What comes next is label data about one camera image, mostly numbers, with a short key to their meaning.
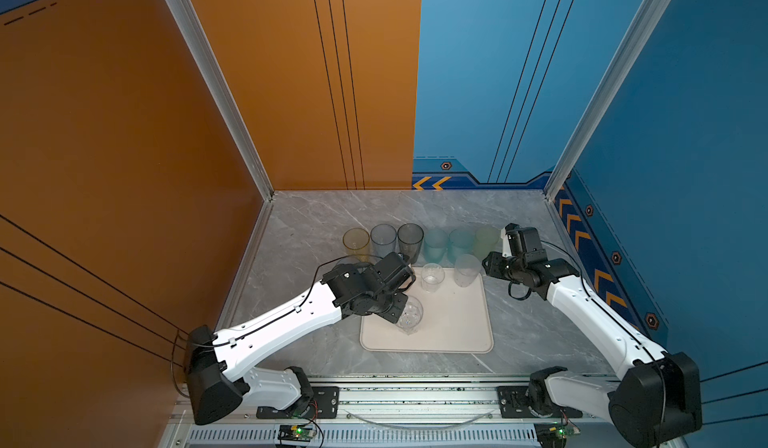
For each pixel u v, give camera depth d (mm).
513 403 725
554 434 709
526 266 618
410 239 907
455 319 911
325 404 738
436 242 970
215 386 373
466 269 932
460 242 987
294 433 708
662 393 381
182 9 731
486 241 991
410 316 773
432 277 942
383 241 958
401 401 754
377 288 529
